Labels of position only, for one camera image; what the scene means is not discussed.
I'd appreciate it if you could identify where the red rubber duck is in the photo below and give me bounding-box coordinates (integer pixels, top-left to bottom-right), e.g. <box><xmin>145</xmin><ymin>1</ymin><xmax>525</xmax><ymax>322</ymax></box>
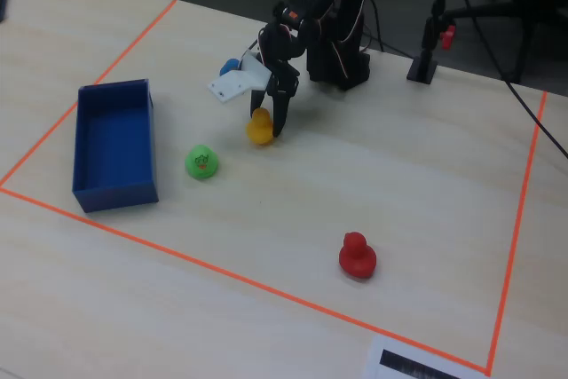
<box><xmin>338</xmin><ymin>231</ymin><xmax>378</xmax><ymax>280</ymax></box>

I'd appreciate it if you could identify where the red clamp knob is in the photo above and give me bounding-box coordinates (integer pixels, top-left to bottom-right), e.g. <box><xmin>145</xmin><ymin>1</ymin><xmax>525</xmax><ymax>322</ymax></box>
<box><xmin>440</xmin><ymin>24</ymin><xmax>458</xmax><ymax>51</ymax></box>

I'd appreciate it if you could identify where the blue plastic box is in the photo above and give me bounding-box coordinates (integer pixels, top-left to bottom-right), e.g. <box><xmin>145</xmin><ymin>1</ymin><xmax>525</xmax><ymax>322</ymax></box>
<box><xmin>71</xmin><ymin>78</ymin><xmax>160</xmax><ymax>214</ymax></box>

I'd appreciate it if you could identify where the yellow rubber duck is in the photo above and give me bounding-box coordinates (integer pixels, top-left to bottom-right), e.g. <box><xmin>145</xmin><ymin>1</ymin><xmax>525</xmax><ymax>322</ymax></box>
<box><xmin>245</xmin><ymin>107</ymin><xmax>276</xmax><ymax>146</ymax></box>

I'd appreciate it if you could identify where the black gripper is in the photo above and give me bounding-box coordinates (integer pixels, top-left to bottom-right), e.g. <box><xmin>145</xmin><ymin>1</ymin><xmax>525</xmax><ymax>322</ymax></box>
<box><xmin>248</xmin><ymin>0</ymin><xmax>311</xmax><ymax>139</ymax></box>

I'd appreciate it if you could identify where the blue rubber duck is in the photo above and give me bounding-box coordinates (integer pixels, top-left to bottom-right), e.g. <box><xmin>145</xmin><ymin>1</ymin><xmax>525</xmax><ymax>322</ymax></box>
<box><xmin>218</xmin><ymin>58</ymin><xmax>243</xmax><ymax>78</ymax></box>

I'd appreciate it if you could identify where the long black cable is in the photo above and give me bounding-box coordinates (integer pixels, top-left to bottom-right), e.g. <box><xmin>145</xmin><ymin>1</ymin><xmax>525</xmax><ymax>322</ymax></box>
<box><xmin>452</xmin><ymin>0</ymin><xmax>568</xmax><ymax>158</ymax></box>

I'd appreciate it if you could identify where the white paper black print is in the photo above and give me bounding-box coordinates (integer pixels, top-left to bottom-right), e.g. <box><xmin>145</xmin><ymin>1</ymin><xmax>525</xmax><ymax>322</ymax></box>
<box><xmin>361</xmin><ymin>334</ymin><xmax>489</xmax><ymax>379</ymax></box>

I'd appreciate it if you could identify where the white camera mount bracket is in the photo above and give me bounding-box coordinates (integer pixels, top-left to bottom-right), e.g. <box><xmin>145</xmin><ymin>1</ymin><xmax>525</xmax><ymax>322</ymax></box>
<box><xmin>207</xmin><ymin>53</ymin><xmax>272</xmax><ymax>106</ymax></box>

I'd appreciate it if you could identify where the green rubber duck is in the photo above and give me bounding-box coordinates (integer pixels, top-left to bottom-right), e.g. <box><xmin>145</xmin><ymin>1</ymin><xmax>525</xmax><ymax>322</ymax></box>
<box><xmin>184</xmin><ymin>144</ymin><xmax>220</xmax><ymax>181</ymax></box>

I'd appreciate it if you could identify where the black office chair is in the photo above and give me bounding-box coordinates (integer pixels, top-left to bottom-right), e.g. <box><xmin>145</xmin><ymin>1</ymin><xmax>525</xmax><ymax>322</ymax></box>
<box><xmin>443</xmin><ymin>0</ymin><xmax>568</xmax><ymax>83</ymax></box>

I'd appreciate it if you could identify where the orange tape strip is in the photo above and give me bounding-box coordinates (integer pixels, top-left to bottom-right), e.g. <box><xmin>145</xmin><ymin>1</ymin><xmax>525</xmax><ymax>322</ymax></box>
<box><xmin>0</xmin><ymin>0</ymin><xmax>178</xmax><ymax>188</ymax></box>
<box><xmin>0</xmin><ymin>186</ymin><xmax>492</xmax><ymax>375</ymax></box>
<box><xmin>485</xmin><ymin>91</ymin><xmax>548</xmax><ymax>375</ymax></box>

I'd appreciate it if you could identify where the black camera stand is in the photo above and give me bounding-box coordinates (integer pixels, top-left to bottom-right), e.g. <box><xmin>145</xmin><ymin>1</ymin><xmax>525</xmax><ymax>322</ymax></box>
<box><xmin>406</xmin><ymin>0</ymin><xmax>462</xmax><ymax>85</ymax></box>

